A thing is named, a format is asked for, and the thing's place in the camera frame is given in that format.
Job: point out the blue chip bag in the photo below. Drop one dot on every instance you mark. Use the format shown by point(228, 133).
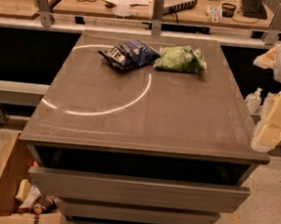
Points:
point(129, 55)

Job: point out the green chip bag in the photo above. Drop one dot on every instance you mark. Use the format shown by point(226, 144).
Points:
point(181, 59)

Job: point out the clear sanitizer bottle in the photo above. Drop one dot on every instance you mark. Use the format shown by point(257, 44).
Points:
point(253, 100)

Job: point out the black keyboard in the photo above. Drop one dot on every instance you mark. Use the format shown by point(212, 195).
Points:
point(253, 9)

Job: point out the dark round cup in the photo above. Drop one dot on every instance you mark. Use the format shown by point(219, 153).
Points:
point(228, 10)

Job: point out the white patterned cup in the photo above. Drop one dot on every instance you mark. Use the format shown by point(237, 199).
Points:
point(214, 14)

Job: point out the grey power strip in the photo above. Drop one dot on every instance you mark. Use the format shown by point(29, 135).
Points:
point(179, 6)

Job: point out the grey drawer cabinet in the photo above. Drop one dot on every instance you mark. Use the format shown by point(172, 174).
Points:
point(143, 123)

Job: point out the clear lidded cup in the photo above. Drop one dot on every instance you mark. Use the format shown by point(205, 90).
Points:
point(123, 9)

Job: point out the middle grey drawer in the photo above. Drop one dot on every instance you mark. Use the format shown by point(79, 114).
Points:
point(133, 213)

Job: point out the top grey drawer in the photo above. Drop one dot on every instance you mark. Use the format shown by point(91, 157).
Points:
point(98, 187)

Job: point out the snack packs in box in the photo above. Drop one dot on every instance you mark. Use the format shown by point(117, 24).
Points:
point(31, 200)

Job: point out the cardboard box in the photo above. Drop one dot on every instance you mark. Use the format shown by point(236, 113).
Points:
point(15, 161)

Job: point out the right metal bracket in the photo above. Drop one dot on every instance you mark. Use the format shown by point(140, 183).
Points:
point(272, 33)

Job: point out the metal bracket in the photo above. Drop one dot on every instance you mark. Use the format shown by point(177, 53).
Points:
point(46, 17)
point(157, 17)
point(272, 33)

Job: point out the middle metal bracket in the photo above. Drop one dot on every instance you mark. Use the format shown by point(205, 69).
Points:
point(157, 17)

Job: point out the left metal bracket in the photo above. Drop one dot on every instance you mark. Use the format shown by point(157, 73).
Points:
point(46, 17)

